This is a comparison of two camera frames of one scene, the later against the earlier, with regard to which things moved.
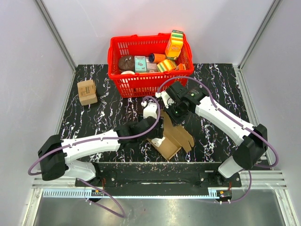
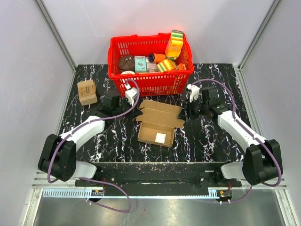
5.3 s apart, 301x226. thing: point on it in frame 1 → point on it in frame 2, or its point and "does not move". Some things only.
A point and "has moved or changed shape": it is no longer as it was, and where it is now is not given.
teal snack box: (140, 64) does not move
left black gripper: (158, 133) → (138, 113)
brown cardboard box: (176, 137) has moved or changed shape
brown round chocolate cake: (126, 63) does not move
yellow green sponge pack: (166, 65) does not move
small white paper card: (157, 141) does not move
